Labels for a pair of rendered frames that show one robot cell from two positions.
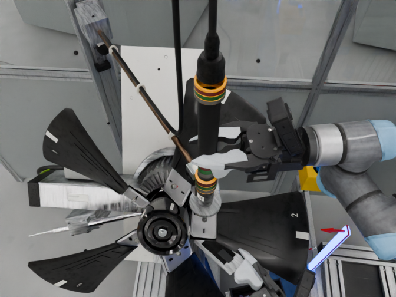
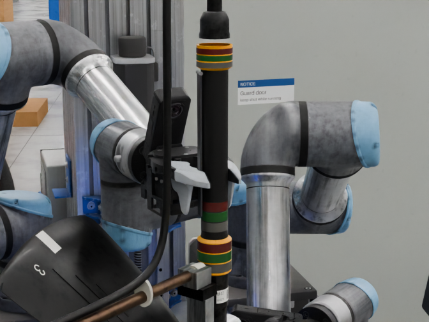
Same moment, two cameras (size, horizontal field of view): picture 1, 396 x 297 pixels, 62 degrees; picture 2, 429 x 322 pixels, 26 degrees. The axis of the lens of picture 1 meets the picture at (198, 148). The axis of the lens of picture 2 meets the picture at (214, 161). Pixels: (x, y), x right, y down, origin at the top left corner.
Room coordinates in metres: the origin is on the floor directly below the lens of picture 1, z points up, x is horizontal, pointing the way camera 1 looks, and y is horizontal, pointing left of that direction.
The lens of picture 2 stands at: (0.74, 1.01, 1.78)
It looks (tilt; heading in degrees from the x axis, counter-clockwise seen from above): 14 degrees down; 248
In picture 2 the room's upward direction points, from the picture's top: straight up
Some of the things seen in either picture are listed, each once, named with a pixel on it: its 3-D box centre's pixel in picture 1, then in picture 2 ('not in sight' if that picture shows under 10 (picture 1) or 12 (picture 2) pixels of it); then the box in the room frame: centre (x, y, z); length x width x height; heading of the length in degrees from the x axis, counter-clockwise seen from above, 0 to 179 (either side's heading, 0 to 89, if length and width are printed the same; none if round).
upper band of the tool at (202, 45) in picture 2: (210, 87); (214, 56); (0.32, -0.02, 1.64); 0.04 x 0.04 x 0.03
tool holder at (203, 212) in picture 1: (203, 189); (209, 298); (0.33, -0.01, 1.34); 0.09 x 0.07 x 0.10; 31
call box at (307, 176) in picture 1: (315, 165); not in sight; (0.59, -0.40, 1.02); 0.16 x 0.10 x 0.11; 176
